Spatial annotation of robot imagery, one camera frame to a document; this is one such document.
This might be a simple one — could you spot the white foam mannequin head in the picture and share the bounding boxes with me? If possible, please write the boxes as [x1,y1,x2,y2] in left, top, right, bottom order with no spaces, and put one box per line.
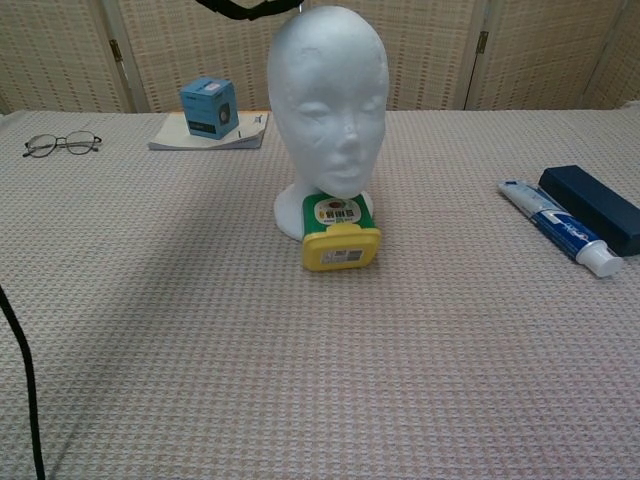
[266,0,391,240]

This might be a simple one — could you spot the woven beige tablecloth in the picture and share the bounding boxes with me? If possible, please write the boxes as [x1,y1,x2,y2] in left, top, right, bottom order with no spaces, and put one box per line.
[0,102,640,480]

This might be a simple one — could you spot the green yellow lidded container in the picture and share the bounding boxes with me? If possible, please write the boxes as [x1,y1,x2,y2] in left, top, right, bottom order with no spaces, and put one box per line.
[300,192,383,274]

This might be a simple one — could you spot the black baseball cap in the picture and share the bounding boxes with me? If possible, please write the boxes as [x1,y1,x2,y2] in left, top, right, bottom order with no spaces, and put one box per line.
[195,0,304,22]

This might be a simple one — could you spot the dark blue rectangular case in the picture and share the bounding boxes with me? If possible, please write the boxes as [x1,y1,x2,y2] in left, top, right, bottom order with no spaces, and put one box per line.
[537,164,640,258]

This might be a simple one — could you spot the bamboo folding screen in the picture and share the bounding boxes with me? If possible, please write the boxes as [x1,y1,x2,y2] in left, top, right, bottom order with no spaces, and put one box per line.
[0,0,640,115]

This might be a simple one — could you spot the black cable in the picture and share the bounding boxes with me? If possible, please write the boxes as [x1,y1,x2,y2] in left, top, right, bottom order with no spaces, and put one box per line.
[0,284,47,480]

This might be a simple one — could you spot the blue cardboard box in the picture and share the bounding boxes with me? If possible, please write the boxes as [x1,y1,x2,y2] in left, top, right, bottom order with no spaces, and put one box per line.
[179,76,237,141]

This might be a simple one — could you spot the blue white toothpaste tube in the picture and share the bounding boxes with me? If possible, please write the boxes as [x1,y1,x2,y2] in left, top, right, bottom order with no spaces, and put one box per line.
[496,179,625,279]

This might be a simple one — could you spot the white paperback book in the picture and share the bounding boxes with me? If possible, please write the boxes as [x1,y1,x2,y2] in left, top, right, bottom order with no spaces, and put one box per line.
[146,110,270,152]

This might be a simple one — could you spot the thin-framed eyeglasses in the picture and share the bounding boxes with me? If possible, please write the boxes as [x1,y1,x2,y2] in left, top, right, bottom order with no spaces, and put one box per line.
[22,130,103,159]

